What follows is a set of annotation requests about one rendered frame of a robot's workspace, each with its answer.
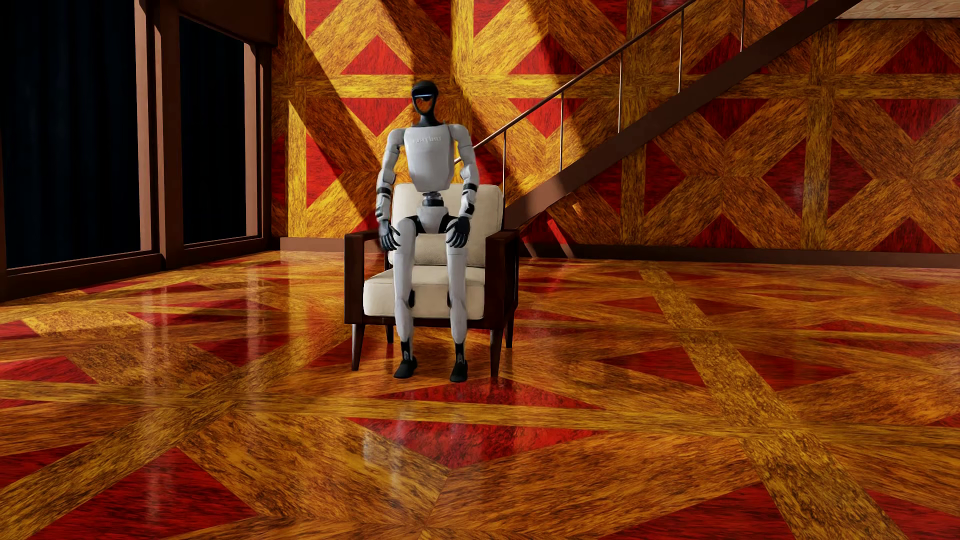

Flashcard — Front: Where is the cream seat cushion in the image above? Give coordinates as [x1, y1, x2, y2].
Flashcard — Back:
[363, 264, 487, 320]

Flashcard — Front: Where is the cream back cushion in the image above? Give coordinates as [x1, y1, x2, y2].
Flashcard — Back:
[387, 183, 505, 269]

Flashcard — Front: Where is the white right robot leg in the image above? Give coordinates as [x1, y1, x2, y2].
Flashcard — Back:
[390, 216, 423, 381]

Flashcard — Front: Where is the white robot leg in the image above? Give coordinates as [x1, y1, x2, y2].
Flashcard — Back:
[390, 216, 423, 381]
[442, 216, 471, 384]

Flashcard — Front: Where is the white left robot leg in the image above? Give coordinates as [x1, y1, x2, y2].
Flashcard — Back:
[442, 216, 471, 384]

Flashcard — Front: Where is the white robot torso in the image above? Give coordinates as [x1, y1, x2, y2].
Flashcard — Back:
[402, 116, 456, 235]

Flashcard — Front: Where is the black robot head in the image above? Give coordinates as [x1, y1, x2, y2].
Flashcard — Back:
[410, 80, 441, 118]

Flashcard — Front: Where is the metal stair handrail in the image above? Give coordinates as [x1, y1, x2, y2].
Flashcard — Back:
[453, 0, 748, 205]

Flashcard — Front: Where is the dark framed narrow window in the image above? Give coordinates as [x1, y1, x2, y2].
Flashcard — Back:
[156, 0, 277, 269]

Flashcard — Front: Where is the dark wooden staircase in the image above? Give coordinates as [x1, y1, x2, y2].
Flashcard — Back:
[502, 0, 865, 260]

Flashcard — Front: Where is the dark framed tall window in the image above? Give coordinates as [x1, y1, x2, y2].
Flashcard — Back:
[0, 0, 165, 303]

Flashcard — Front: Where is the dark wooden armchair frame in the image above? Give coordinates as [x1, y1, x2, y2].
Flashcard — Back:
[344, 228, 521, 379]

